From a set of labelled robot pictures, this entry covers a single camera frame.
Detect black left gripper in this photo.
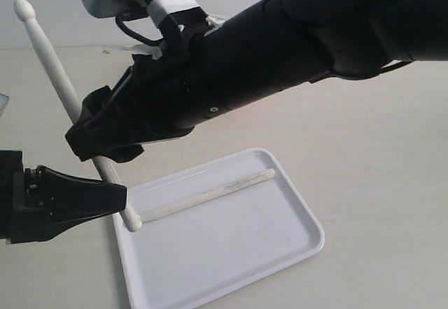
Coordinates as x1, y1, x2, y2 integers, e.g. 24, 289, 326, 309
1, 150, 127, 245

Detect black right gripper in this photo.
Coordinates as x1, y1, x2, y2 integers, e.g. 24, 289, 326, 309
65, 21, 228, 163

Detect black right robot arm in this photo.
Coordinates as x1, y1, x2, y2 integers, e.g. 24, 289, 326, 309
66, 0, 447, 163

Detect white rectangular plastic tray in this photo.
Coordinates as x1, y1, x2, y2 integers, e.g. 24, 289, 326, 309
113, 148, 325, 308

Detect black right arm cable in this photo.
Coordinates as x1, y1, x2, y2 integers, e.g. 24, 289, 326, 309
115, 13, 165, 47

